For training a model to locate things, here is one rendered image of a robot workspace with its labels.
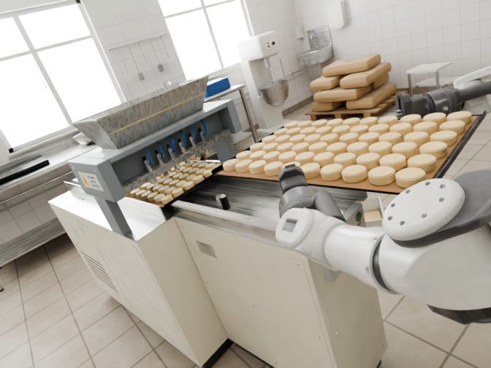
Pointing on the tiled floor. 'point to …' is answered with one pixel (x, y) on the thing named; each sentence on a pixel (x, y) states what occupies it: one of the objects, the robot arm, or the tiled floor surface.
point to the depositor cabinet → (149, 273)
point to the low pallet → (356, 109)
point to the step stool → (430, 78)
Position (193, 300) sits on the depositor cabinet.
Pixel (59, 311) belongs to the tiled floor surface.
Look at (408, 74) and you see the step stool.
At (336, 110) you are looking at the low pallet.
